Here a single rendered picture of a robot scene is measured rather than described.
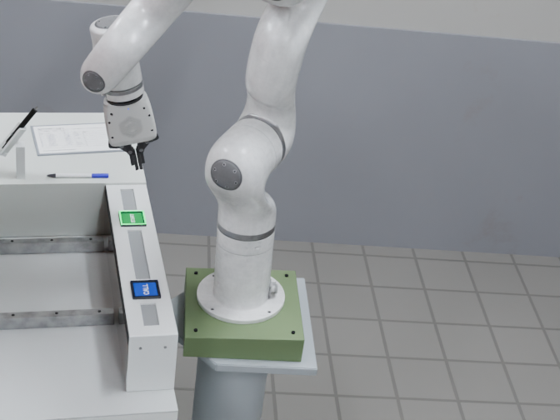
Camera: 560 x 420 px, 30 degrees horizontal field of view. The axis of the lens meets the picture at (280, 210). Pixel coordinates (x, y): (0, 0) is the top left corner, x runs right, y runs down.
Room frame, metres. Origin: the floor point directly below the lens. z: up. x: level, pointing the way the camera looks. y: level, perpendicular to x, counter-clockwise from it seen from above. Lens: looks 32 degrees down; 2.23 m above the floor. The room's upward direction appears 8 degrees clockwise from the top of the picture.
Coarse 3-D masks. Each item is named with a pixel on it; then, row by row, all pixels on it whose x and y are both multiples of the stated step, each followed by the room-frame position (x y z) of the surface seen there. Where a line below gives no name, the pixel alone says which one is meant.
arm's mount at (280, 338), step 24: (192, 288) 1.82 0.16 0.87; (288, 288) 1.86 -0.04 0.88; (192, 312) 1.74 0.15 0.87; (288, 312) 1.77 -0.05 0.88; (192, 336) 1.66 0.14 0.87; (216, 336) 1.67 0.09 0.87; (240, 336) 1.68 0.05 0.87; (264, 336) 1.69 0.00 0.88; (288, 336) 1.69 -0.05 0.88; (288, 360) 1.68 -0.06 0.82
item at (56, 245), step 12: (0, 240) 1.93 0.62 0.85; (12, 240) 1.94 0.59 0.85; (24, 240) 1.94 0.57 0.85; (36, 240) 1.95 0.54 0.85; (48, 240) 1.96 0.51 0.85; (60, 240) 1.96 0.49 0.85; (72, 240) 1.97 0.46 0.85; (84, 240) 1.98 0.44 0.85; (96, 240) 1.98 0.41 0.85; (0, 252) 1.92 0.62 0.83; (12, 252) 1.93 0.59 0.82; (24, 252) 1.93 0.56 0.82; (36, 252) 1.94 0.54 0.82; (48, 252) 1.95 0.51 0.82; (60, 252) 1.96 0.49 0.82
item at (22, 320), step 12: (12, 312) 1.68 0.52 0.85; (24, 312) 1.69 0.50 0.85; (36, 312) 1.69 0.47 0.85; (48, 312) 1.70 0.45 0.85; (60, 312) 1.70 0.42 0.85; (72, 312) 1.71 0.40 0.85; (84, 312) 1.71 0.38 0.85; (96, 312) 1.72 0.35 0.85; (108, 312) 1.73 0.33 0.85; (0, 324) 1.66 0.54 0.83; (12, 324) 1.67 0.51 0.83; (24, 324) 1.67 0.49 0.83; (36, 324) 1.68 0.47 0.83; (48, 324) 1.69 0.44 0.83; (60, 324) 1.69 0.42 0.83; (72, 324) 1.70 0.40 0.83; (84, 324) 1.71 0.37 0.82; (96, 324) 1.72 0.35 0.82; (108, 324) 1.72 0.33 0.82
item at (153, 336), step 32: (128, 192) 2.04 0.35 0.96; (128, 256) 1.78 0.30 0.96; (160, 256) 1.80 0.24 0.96; (128, 288) 1.67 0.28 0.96; (160, 288) 1.69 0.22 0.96; (128, 320) 1.57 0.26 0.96; (160, 320) 1.59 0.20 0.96; (128, 352) 1.53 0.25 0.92; (160, 352) 1.54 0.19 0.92; (128, 384) 1.53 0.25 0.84; (160, 384) 1.54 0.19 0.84
